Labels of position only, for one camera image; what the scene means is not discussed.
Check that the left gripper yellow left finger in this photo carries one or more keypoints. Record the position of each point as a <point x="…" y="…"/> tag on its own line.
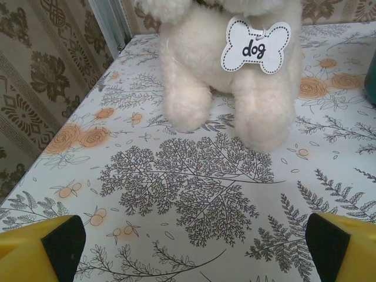
<point x="35" y="252"/>

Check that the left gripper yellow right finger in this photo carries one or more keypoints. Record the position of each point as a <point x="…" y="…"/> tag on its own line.
<point x="343" y="252"/>

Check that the floral tablecloth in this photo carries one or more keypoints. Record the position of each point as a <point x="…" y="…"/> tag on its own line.
<point x="176" y="191"/>

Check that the teal plastic container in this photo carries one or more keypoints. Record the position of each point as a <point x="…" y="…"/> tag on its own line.
<point x="371" y="82"/>

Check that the white bone-shaped dog tag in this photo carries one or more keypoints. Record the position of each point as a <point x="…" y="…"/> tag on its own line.
<point x="255" y="50"/>

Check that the white plush dog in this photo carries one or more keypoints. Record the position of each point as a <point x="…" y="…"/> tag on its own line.
<point x="199" y="73"/>

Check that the aluminium frame post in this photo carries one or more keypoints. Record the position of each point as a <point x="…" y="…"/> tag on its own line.
<point x="113" y="23"/>

